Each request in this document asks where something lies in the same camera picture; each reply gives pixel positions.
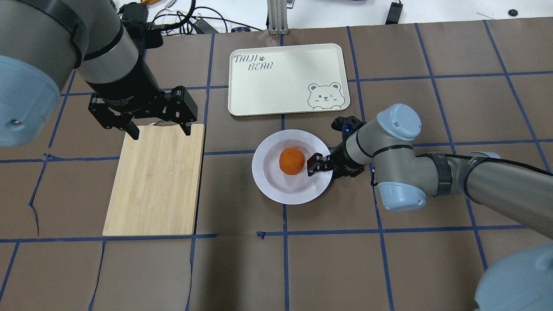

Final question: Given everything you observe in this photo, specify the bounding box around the bamboo cutting board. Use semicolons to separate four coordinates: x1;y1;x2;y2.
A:
102;124;206;238

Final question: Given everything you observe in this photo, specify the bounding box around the cream bear tray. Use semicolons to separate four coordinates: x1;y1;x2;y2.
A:
228;43;351;117

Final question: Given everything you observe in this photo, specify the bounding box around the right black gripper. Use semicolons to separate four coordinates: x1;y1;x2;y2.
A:
307;116;365;178

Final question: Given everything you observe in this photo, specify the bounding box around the orange fruit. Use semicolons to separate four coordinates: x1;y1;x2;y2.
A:
279;147;305;175

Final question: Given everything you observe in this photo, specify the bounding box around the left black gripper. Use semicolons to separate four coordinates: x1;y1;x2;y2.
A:
88;60;198;140

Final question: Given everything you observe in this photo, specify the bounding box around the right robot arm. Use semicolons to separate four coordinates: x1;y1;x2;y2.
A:
306;104;553;311

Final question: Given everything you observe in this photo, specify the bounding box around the aluminium frame post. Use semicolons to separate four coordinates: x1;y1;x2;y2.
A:
267;0;289;35

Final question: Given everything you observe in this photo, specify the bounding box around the white round plate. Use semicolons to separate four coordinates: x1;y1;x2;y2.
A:
251;130;332;205

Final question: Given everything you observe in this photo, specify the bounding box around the black power adapter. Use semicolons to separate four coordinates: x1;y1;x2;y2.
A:
385;0;403;25

